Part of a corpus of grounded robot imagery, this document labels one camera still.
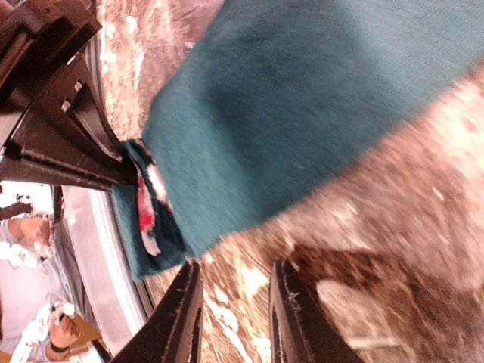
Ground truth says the dark green sock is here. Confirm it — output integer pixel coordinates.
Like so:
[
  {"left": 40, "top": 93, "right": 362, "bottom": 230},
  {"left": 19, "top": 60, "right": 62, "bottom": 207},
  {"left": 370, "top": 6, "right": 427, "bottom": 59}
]
[{"left": 113, "top": 1, "right": 483, "bottom": 281}]

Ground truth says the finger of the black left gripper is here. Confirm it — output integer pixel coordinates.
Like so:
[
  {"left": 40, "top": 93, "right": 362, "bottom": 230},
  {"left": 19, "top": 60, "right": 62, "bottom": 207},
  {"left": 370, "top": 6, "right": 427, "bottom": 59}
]
[{"left": 1, "top": 150, "right": 136, "bottom": 191}]

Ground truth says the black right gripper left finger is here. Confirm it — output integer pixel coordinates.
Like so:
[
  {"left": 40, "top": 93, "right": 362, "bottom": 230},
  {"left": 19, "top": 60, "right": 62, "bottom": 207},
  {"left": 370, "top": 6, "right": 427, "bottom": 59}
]
[{"left": 112, "top": 261, "right": 203, "bottom": 363}]

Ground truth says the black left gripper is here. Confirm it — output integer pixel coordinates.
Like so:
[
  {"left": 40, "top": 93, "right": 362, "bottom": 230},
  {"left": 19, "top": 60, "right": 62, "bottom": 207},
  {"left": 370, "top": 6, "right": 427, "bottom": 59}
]
[{"left": 1, "top": 1, "right": 131, "bottom": 162}]

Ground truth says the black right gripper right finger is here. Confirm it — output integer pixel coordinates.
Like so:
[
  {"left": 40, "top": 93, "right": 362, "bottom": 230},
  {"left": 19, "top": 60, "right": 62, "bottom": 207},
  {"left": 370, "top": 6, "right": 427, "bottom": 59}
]
[{"left": 269, "top": 260, "right": 362, "bottom": 363}]

